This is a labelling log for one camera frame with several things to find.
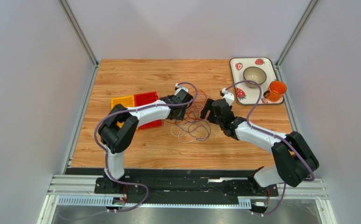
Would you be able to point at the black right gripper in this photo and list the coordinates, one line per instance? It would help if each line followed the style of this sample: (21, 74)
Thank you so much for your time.
(214, 108)

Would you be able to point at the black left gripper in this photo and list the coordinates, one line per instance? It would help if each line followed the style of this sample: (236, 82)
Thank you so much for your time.
(180, 117)

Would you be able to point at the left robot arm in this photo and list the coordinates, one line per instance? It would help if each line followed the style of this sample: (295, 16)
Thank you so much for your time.
(115, 132)

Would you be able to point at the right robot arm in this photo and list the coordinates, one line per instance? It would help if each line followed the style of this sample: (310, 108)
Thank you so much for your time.
(294, 160)

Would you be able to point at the red plastic bin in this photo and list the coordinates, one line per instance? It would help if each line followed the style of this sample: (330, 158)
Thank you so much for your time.
(144, 99)

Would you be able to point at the strawberry pattern tray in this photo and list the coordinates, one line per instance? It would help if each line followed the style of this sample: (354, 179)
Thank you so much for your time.
(247, 92)

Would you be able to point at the yellow plastic bin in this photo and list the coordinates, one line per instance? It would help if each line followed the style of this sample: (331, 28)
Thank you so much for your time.
(126, 101)

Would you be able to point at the beige ceramic bowl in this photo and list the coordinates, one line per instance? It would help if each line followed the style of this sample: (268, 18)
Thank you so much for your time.
(255, 74)

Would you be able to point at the orange mug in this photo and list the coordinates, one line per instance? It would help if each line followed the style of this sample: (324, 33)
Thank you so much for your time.
(275, 91)

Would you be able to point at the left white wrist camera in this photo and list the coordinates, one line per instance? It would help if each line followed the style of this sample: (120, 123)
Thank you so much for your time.
(179, 88)

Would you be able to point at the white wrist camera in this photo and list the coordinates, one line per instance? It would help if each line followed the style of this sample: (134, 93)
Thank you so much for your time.
(179, 88)
(227, 96)

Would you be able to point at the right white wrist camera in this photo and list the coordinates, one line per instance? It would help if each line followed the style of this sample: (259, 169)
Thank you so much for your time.
(227, 96)

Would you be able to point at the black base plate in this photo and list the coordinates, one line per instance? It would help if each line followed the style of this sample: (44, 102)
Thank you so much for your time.
(178, 186)

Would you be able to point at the aluminium frame rail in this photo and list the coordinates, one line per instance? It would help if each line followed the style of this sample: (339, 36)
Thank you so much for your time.
(78, 31)

